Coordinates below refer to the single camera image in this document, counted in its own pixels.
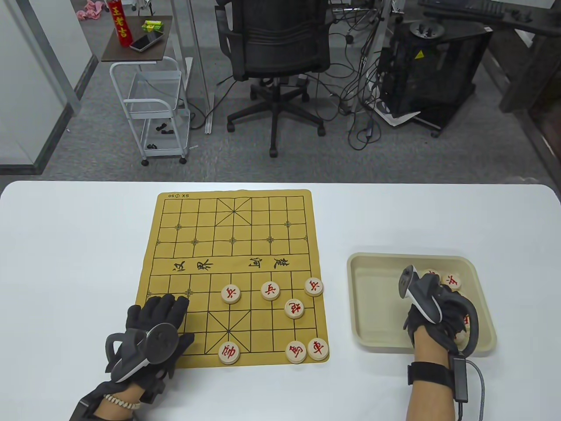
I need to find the yellow chess board mat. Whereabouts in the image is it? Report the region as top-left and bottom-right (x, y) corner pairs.
(141, 189), (330, 367)

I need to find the white paper sheet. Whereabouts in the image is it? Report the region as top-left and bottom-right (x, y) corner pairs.
(378, 104), (422, 128)

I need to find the tangle of black floor cables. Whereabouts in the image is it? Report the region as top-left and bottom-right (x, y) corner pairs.
(302, 0), (395, 152)

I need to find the black office chair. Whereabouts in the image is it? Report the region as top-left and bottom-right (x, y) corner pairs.
(214, 0), (332, 159)

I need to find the glass partition with metal frame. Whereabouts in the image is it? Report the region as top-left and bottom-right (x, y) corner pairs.
(0, 0), (99, 176)

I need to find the smartphone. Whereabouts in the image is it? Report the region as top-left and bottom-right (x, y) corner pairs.
(129, 32), (164, 53)

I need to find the black keyboard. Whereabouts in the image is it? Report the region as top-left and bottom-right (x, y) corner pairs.
(422, 0), (505, 19)

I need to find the black computer tower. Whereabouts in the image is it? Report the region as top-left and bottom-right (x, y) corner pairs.
(376, 18), (494, 139)

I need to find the grey tracker on right glove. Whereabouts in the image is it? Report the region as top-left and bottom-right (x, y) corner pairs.
(398, 264), (479, 357)

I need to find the metal frame post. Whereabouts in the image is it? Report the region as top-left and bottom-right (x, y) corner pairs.
(170, 0), (216, 135)

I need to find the dark desk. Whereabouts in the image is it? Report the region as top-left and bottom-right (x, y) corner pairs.
(419, 0), (561, 38)

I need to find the brown cart top board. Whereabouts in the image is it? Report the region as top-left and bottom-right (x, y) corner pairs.
(101, 16), (174, 63)

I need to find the beige plastic tray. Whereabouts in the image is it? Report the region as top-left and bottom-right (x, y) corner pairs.
(346, 252), (497, 356)

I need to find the person's right forearm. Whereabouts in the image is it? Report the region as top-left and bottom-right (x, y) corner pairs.
(405, 338), (462, 421)

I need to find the person's right hand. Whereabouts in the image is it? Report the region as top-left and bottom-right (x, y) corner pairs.
(403, 284), (472, 364)

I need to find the grey tracker on left glove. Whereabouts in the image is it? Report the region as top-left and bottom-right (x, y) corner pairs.
(105, 323), (180, 383)

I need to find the white bead bracelet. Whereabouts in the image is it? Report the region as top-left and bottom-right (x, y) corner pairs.
(103, 393), (142, 410)

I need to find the person's left hand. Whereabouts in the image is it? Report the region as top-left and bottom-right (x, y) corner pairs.
(105, 293), (195, 402)

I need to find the white rolling cart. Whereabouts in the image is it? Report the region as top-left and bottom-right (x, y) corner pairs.
(109, 56), (192, 166)

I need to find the red drink can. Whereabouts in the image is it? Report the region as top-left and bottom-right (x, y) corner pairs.
(107, 0), (132, 47)

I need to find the pink cloth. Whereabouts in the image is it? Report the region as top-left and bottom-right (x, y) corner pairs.
(76, 0), (107, 21)

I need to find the person's left forearm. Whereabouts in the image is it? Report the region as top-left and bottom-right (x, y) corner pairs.
(70, 381), (146, 421)

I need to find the grey tracker on glove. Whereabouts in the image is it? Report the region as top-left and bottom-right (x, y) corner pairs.
(398, 264), (479, 357)
(105, 323), (180, 383)

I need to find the black wrist box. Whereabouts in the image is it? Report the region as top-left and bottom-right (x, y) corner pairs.
(451, 357), (469, 403)

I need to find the black wrist strap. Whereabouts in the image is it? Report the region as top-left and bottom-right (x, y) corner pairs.
(407, 361), (456, 389)

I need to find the grey braided cable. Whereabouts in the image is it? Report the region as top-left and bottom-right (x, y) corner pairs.
(456, 359), (486, 421)

